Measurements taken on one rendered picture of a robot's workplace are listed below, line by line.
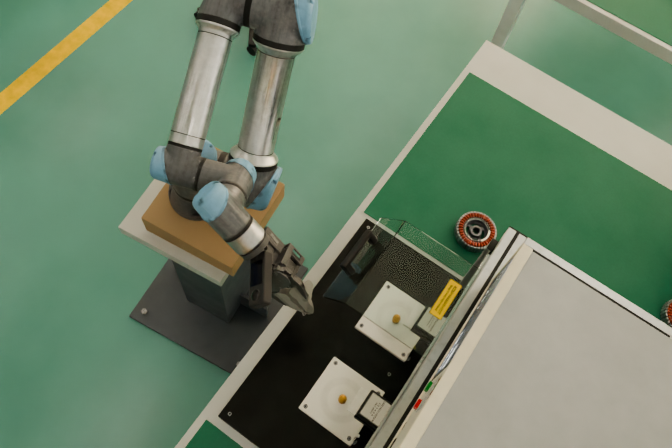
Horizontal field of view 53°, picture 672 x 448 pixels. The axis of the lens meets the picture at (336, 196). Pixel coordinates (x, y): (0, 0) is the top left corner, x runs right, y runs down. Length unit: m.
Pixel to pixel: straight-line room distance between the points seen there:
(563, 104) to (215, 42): 1.18
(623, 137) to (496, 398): 1.24
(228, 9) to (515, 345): 0.87
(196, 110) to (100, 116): 1.56
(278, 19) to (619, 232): 1.16
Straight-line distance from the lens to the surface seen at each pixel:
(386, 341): 1.73
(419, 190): 1.93
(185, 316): 2.54
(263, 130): 1.54
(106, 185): 2.82
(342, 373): 1.70
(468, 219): 1.89
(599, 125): 2.24
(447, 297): 1.49
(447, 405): 1.17
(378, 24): 3.26
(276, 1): 1.45
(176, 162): 1.46
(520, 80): 2.24
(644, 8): 2.62
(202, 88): 1.46
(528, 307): 1.25
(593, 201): 2.09
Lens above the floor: 2.44
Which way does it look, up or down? 63 degrees down
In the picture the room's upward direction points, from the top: 10 degrees clockwise
